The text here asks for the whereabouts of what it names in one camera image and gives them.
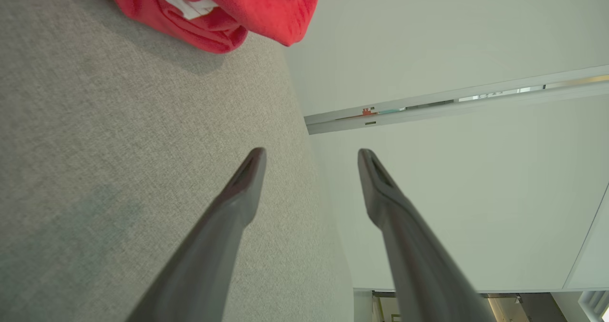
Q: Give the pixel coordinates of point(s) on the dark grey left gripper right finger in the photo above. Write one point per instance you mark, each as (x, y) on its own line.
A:
(418, 265)

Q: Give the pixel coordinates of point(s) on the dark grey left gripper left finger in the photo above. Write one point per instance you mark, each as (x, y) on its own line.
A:
(204, 265)

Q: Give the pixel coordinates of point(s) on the red shorts with white stripes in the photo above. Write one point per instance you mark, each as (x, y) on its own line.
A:
(266, 8)

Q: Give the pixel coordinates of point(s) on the grey fabric sofa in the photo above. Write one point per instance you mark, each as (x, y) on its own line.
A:
(119, 146)

